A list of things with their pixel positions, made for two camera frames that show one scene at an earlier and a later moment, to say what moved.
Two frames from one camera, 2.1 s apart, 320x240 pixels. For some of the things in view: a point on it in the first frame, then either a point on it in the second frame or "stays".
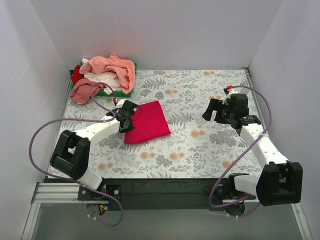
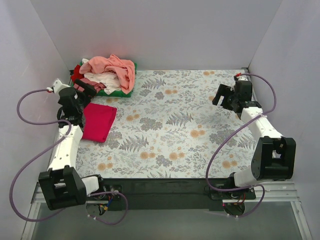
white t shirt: [110, 77] stays
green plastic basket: [115, 93] stays
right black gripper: [217, 114] → [222, 92]
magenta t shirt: [149, 121] → [98, 119]
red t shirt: [77, 76] stays
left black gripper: [128, 121] → [83, 88]
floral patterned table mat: [195, 148] stays
